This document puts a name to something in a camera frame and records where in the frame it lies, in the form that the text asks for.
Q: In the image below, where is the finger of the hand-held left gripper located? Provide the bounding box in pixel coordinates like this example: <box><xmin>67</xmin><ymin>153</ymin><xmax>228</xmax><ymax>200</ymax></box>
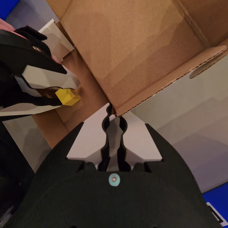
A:
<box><xmin>0</xmin><ymin>96</ymin><xmax>63</xmax><ymax>117</ymax></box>
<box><xmin>14</xmin><ymin>65</ymin><xmax>81</xmax><ymax>97</ymax></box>

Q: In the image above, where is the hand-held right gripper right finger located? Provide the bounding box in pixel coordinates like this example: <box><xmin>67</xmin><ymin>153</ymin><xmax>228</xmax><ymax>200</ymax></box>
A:
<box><xmin>117</xmin><ymin>111</ymin><xmax>163</xmax><ymax>172</ymax></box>

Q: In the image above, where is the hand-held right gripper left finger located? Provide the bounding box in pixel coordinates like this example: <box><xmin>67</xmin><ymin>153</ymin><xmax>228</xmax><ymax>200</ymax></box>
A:
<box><xmin>66</xmin><ymin>103</ymin><xmax>113</xmax><ymax>171</ymax></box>

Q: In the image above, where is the yellow cube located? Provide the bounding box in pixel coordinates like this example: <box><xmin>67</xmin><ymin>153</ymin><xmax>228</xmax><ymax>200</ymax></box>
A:
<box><xmin>55</xmin><ymin>88</ymin><xmax>81</xmax><ymax>106</ymax></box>

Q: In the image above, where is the white cardboard box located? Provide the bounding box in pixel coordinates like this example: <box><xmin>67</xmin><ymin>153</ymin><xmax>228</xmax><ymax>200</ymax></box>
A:
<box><xmin>32</xmin><ymin>0</ymin><xmax>228</xmax><ymax>167</ymax></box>

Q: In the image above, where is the person's left hand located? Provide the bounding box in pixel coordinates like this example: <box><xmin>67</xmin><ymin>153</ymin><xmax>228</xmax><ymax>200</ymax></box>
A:
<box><xmin>0</xmin><ymin>18</ymin><xmax>15</xmax><ymax>34</ymax></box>

